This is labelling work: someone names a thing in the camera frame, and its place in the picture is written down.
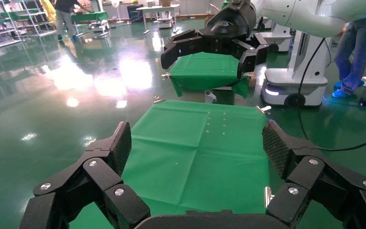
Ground large green tablecloth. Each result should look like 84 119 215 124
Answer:
69 99 270 229

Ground person in grey trousers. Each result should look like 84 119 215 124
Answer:
53 0 92 41

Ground green covered work table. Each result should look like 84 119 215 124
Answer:
71 11 110 23

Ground white robot base black wheel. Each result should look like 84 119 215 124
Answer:
258 22 294 54

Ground white standing fan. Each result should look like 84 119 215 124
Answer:
110 0 125 24

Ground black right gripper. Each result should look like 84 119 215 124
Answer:
161 0 269 80

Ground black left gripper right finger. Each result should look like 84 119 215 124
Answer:
262 120 366 229

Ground white metal shelf rack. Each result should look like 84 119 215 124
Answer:
12 0 57 38
0 0 22 51

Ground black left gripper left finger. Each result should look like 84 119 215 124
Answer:
19 121 152 229

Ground long black floor cable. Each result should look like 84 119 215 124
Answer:
296 38 366 152

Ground white work table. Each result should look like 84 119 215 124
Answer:
135 3 181 35

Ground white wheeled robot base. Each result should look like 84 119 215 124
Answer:
260 30 333 109

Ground person in blue jeans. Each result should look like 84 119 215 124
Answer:
331 14 366 99

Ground small green tablecloth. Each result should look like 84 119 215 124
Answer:
169 52 250 99

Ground small white mobile robot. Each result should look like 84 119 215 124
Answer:
157 12 175 30
89 19 111 36

